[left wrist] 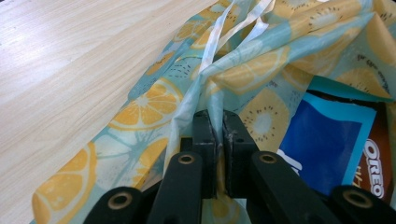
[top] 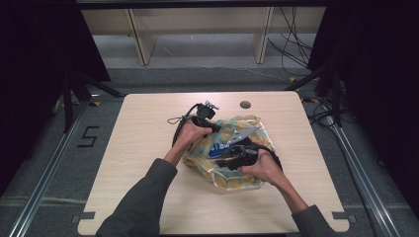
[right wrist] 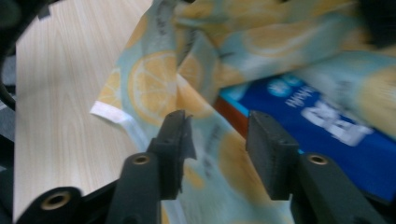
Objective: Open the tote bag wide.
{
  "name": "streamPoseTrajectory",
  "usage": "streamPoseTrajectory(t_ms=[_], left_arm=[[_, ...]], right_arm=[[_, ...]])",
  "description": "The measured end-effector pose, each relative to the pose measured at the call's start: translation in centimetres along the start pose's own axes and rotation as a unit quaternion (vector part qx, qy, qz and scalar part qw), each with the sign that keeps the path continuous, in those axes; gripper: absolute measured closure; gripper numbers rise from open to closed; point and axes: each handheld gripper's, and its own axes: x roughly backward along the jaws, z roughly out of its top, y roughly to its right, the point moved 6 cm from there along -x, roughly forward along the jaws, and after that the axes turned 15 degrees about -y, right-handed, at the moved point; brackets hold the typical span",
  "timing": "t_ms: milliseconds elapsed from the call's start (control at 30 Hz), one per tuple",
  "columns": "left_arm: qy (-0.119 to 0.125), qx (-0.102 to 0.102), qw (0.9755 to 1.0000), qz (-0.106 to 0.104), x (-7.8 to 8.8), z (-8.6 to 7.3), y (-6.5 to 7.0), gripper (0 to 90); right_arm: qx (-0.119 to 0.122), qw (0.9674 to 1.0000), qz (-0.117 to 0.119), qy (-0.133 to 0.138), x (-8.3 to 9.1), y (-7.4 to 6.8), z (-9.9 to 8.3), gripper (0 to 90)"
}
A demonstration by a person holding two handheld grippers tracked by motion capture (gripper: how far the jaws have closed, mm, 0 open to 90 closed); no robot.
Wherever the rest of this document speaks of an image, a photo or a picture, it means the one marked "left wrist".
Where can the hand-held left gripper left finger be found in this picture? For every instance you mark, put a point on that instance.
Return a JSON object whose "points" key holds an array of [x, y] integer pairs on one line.
{"points": [[205, 137]]}

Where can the blue cookie packet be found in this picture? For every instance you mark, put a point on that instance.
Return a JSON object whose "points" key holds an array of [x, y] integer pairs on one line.
{"points": [[323, 137]]}

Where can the orange-print teal shopping bag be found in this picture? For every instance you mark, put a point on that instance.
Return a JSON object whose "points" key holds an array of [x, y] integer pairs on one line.
{"points": [[146, 102]]}

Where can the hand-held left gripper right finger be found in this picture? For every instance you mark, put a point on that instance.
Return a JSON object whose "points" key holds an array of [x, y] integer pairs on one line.
{"points": [[236, 140]]}

